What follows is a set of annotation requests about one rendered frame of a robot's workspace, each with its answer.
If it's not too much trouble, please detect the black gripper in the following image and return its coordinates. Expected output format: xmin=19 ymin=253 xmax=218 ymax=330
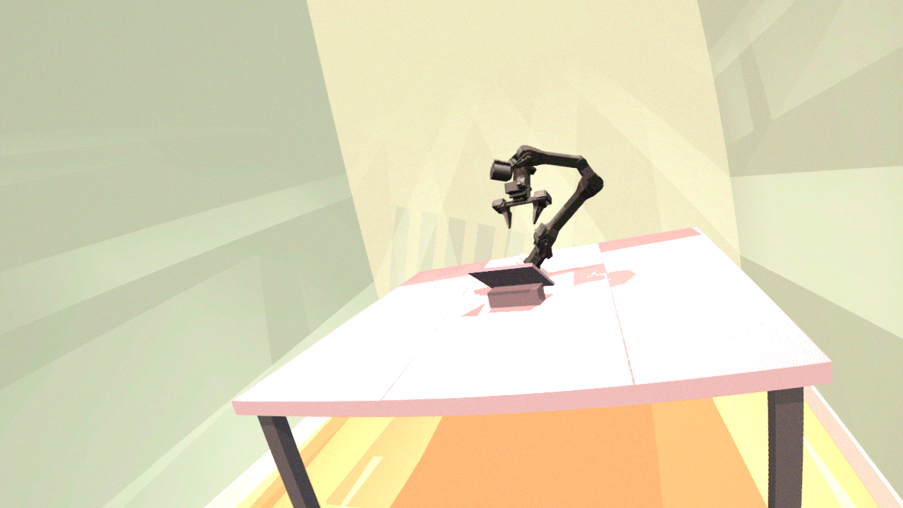
xmin=492 ymin=179 xmax=552 ymax=229

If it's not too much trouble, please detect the grey switch panel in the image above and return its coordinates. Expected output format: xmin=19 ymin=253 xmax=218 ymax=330
xmin=467 ymin=263 xmax=555 ymax=309

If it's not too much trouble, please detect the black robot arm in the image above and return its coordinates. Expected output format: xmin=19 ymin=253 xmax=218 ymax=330
xmin=490 ymin=145 xmax=604 ymax=269

